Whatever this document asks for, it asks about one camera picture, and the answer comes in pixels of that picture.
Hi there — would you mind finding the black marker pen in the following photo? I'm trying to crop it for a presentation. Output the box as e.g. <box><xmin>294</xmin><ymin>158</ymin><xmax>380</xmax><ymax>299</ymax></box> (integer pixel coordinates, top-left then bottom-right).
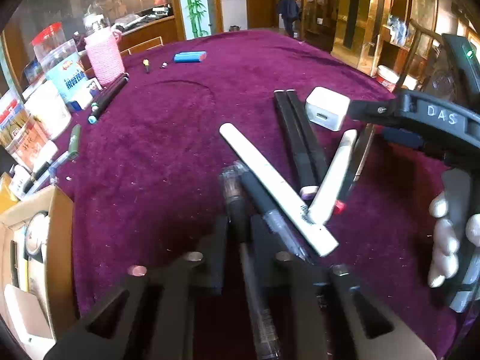
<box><xmin>220</xmin><ymin>166</ymin><xmax>281</xmax><ymax>359</ymax></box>

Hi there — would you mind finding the right human hand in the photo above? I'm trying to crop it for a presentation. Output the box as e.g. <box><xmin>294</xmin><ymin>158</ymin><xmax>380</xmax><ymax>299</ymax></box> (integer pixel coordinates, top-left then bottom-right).
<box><xmin>428</xmin><ymin>192</ymin><xmax>460</xmax><ymax>288</ymax></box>

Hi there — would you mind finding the dark wooden chair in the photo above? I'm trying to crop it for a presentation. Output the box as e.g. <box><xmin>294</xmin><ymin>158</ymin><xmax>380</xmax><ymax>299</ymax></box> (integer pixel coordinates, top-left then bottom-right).
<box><xmin>394</xmin><ymin>19</ymin><xmax>455</xmax><ymax>101</ymax></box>

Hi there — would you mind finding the cardboard box tray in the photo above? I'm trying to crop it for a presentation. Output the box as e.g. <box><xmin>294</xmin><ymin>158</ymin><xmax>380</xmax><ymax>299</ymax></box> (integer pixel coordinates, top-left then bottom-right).
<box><xmin>1</xmin><ymin>185</ymin><xmax>78</xmax><ymax>359</ymax></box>

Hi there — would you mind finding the red white bucket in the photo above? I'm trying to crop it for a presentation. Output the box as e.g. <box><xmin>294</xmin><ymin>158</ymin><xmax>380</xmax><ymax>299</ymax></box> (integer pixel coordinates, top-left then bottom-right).
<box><xmin>375</xmin><ymin>65</ymin><xmax>400</xmax><ymax>93</ymax></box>

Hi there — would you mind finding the black marker red cap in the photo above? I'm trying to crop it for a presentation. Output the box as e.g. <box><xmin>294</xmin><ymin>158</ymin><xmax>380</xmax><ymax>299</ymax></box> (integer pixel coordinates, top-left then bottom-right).
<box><xmin>334</xmin><ymin>124</ymin><xmax>375</xmax><ymax>214</ymax></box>

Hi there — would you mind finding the white cylindrical marker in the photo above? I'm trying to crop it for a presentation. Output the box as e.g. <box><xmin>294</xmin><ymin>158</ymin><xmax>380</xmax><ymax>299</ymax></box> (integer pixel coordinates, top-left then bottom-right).
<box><xmin>308</xmin><ymin>129</ymin><xmax>357</xmax><ymax>224</ymax></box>

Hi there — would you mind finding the black marker pink cap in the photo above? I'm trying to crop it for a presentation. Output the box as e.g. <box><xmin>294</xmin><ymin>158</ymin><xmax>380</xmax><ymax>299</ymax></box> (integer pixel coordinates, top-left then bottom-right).
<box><xmin>273</xmin><ymin>90</ymin><xmax>318</xmax><ymax>202</ymax></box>

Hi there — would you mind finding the blue white pen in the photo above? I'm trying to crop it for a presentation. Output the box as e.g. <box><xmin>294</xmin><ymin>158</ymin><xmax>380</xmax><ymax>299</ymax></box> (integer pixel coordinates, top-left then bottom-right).
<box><xmin>23</xmin><ymin>151</ymin><xmax>78</xmax><ymax>196</ymax></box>

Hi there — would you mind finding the person in dark jacket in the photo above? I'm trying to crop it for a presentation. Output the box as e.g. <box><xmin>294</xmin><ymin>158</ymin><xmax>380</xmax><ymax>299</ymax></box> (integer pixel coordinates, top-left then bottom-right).
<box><xmin>277</xmin><ymin>0</ymin><xmax>299</xmax><ymax>38</ymax></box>

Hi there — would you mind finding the green cylindrical stick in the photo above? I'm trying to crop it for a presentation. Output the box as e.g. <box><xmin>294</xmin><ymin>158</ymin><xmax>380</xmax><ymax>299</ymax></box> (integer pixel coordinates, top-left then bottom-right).
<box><xmin>68</xmin><ymin>124</ymin><xmax>81</xmax><ymax>159</ymax></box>

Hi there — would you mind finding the orange printed jar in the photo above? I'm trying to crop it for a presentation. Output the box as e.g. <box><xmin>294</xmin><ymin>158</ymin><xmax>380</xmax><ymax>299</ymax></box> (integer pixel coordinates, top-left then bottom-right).
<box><xmin>1</xmin><ymin>116</ymin><xmax>50</xmax><ymax>171</ymax></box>

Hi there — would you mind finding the black marker blue cap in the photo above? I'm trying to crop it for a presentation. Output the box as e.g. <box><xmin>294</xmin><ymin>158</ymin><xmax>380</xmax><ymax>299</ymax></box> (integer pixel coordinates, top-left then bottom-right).
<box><xmin>87</xmin><ymin>85</ymin><xmax>126</xmax><ymax>125</ymax></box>

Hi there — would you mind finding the black marker teal cap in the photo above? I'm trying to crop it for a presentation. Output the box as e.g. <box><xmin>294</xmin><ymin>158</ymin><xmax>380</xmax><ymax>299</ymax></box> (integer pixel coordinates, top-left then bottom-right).
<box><xmin>90</xmin><ymin>72</ymin><xmax>129</xmax><ymax>112</ymax></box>

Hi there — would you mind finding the white round container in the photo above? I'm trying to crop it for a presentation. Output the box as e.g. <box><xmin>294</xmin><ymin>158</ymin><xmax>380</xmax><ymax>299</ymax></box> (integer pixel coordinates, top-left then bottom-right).
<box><xmin>25</xmin><ymin>80</ymin><xmax>72</xmax><ymax>140</ymax></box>

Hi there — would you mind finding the blue white paper box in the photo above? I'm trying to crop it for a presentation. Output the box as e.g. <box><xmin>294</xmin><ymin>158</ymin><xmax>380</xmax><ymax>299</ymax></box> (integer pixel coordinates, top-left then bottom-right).
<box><xmin>46</xmin><ymin>53</ymin><xmax>102</xmax><ymax>111</ymax></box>

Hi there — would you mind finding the blue battery pack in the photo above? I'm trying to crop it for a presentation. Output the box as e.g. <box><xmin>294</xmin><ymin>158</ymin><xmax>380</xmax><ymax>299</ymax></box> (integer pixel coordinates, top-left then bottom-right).
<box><xmin>173</xmin><ymin>51</ymin><xmax>207</xmax><ymax>63</ymax></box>

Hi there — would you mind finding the small yellow black screwdriver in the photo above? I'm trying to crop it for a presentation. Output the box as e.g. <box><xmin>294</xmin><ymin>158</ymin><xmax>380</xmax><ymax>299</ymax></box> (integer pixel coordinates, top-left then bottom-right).
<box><xmin>142</xmin><ymin>58</ymin><xmax>150</xmax><ymax>74</ymax></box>

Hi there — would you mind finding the red lid plastic jar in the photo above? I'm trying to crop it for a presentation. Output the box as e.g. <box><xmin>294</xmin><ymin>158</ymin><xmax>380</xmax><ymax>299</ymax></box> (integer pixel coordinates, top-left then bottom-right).
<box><xmin>31</xmin><ymin>22</ymin><xmax>80</xmax><ymax>73</ymax></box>

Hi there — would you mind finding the square white wall charger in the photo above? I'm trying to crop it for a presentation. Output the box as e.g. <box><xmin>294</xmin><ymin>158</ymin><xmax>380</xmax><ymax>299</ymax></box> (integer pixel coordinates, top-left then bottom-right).
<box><xmin>305</xmin><ymin>87</ymin><xmax>351</xmax><ymax>132</ymax></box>

